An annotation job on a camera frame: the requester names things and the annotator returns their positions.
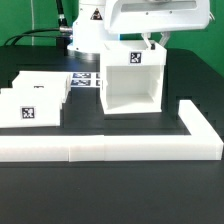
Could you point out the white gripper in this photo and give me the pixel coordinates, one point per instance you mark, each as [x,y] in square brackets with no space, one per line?
[151,16]

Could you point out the white drawer cabinet box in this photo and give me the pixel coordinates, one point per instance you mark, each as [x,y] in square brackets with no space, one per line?
[131,77]

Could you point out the white drawer tray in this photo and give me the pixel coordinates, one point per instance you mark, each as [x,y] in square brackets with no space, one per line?
[32,108]
[54,82]

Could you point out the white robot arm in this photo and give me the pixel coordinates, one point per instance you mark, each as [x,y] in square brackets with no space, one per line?
[88,31]

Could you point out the marker tag sheet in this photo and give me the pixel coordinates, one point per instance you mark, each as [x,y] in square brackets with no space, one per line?
[85,79]

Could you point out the white L-shaped fence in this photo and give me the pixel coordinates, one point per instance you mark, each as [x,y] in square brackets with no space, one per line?
[201,143]

